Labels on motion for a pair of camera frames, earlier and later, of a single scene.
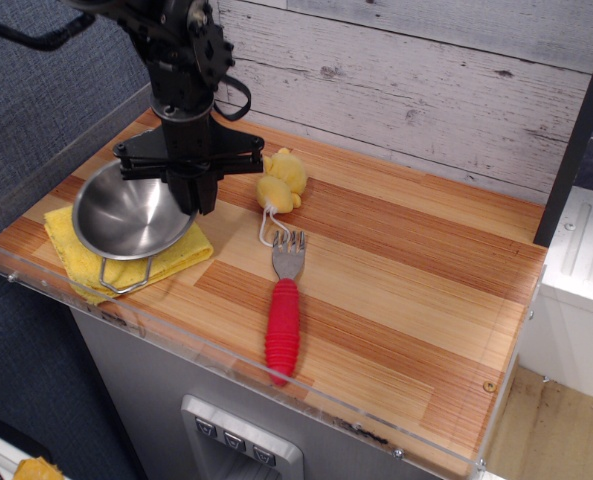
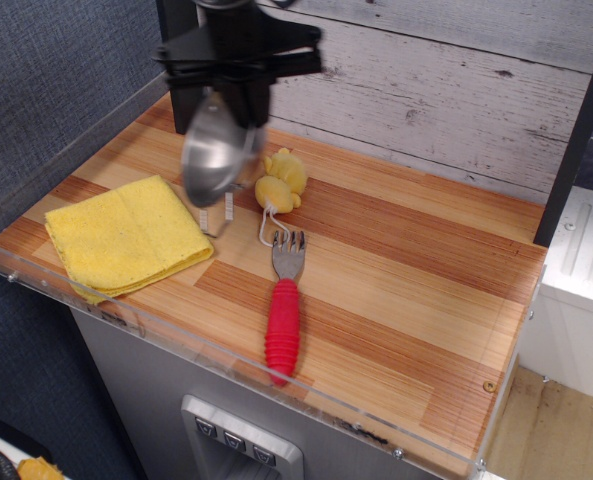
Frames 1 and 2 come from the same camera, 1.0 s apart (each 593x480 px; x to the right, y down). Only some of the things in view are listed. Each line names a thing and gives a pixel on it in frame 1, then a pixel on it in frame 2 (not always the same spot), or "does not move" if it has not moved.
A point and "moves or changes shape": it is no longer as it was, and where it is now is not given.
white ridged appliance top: x=581 y=256 does not move
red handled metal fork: x=283 y=328 does not move
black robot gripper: x=190 y=154 to x=239 y=53
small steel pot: x=121 y=216 moves or changes shape
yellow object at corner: x=37 y=468 does not move
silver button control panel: x=230 y=445 does not move
